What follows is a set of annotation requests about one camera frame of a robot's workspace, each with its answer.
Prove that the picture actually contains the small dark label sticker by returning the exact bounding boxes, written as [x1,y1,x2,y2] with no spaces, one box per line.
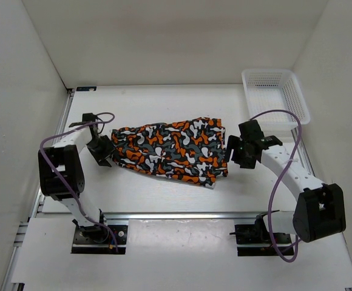
[76,86,97,92]

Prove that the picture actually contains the orange camouflage shorts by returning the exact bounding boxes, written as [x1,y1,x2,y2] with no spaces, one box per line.
[111,117,228,189]

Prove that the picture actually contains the aluminium front rail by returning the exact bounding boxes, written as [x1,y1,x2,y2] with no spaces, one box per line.
[103,212,295,220]

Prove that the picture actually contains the white plastic basket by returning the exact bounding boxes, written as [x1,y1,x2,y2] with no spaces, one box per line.
[242,69,311,132]

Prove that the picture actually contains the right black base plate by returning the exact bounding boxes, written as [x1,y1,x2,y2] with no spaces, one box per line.
[230,224,294,256]

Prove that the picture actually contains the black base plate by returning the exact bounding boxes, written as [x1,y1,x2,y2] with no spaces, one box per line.
[71,219,128,255]
[230,224,294,256]

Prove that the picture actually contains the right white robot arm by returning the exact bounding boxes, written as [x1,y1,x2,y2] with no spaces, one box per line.
[225,120,347,243]

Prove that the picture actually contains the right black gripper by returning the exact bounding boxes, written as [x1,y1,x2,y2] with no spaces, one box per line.
[223,135,257,169]

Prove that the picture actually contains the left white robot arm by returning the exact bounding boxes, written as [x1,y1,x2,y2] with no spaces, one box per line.
[38,112,117,244]

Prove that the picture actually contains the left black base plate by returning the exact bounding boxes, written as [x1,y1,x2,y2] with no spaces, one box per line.
[71,219,128,255]

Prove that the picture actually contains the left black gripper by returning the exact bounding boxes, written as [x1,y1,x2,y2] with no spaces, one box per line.
[86,135,120,167]

